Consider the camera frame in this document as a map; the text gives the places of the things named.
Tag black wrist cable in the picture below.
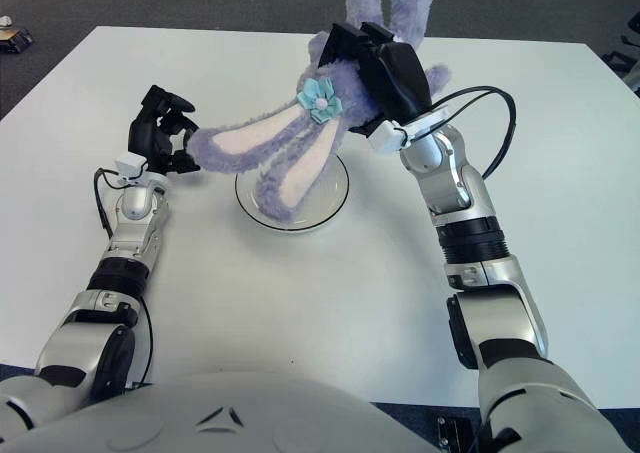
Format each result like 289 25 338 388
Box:
429 86 518 179
93 167 126 234

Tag purple plush bunny doll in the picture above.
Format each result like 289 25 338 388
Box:
186 0 454 224

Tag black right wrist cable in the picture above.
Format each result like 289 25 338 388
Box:
429 86 518 179

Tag black office chair base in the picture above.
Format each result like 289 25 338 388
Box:
602 12 640 79

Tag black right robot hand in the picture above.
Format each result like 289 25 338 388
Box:
317 21 436 137

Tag blue grey fabric item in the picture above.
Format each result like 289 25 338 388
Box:
622 57 640 94

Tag grey robot torso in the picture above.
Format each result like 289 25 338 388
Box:
0 370 441 453

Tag black bracket device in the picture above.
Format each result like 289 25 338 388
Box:
434 414 476 449

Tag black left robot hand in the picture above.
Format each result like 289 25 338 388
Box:
127 85 201 177

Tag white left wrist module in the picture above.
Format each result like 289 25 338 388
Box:
114 153 149 179

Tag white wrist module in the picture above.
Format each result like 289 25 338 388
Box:
114 153 149 179
368 120 409 152

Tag white plate with black rim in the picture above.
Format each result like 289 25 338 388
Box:
234 153 350 233

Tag brown black box on floor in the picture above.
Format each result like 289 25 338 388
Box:
0 26 34 54

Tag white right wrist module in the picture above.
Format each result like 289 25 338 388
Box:
368 120 409 152

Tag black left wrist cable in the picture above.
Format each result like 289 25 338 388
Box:
93 167 126 234

